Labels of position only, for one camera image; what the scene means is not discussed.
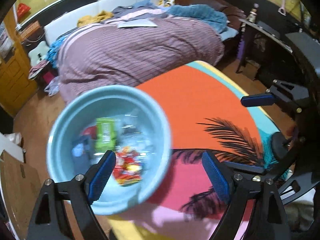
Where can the red item in basin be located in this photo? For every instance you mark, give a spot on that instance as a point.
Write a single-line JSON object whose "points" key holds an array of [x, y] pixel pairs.
{"points": [[90, 131]]}

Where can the colourful beach towel mat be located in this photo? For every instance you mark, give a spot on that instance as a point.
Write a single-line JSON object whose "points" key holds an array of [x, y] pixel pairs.
{"points": [[192, 96]]}

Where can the white cloud shaped lamp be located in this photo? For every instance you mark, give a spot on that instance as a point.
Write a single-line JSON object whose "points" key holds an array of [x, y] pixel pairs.
{"points": [[38, 54]]}

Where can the white bed headboard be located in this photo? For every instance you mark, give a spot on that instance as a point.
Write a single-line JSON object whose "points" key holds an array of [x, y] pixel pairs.
{"points": [[68, 21]]}

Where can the dark side table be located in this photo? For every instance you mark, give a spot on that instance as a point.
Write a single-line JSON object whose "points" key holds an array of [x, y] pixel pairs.
{"points": [[261, 46]]}

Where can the light blue plastic basin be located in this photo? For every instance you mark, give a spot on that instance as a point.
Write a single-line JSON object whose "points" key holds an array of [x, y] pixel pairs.
{"points": [[111, 118]]}

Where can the small dark blue pouch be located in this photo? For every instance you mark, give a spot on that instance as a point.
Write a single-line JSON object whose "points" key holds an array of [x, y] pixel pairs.
{"points": [[82, 153]]}

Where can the wooden door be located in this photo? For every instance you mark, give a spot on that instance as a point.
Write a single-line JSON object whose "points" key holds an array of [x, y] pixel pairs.
{"points": [[16, 88]]}

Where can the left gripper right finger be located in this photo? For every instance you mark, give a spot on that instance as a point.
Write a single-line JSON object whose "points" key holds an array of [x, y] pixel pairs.
{"points": [[268, 218]]}

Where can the green snack packet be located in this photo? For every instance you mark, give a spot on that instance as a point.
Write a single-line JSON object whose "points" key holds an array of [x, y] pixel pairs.
{"points": [[106, 135]]}

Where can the white paper envelope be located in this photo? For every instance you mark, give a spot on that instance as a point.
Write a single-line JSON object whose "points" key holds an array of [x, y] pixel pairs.
{"points": [[140, 23]]}

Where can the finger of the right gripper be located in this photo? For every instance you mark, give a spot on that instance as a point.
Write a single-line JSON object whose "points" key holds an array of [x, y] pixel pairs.
{"points": [[264, 99]]}

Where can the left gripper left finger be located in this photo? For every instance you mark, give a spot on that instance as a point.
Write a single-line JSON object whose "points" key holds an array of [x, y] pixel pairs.
{"points": [[49, 219]]}

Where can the blue fluffy blanket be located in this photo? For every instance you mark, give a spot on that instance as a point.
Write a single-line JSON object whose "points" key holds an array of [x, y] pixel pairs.
{"points": [[202, 12]]}

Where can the red yellow wrapper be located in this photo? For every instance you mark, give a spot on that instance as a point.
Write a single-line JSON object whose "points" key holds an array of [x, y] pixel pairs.
{"points": [[129, 167]]}

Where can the yellow cloth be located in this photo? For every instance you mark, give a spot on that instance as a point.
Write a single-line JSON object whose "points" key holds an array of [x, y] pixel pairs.
{"points": [[88, 19]]}

